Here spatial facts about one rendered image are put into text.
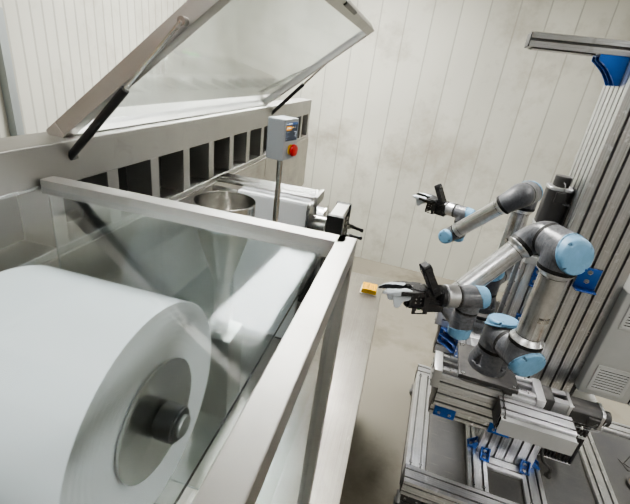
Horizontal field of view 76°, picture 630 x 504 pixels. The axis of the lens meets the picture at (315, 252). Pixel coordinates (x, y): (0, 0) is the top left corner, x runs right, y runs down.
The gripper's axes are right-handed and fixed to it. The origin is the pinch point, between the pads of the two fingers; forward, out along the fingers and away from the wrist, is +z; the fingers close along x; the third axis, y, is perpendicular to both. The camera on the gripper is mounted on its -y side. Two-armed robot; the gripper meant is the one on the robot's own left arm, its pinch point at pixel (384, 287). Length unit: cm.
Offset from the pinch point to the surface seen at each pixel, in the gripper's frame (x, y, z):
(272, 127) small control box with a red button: -9, -44, 39
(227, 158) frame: 39, -32, 51
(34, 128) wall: 141, -29, 160
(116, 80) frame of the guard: -33, -49, 67
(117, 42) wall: 194, -85, 131
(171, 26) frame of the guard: -38, -58, 57
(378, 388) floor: 100, 111, -47
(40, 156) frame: -34, -36, 79
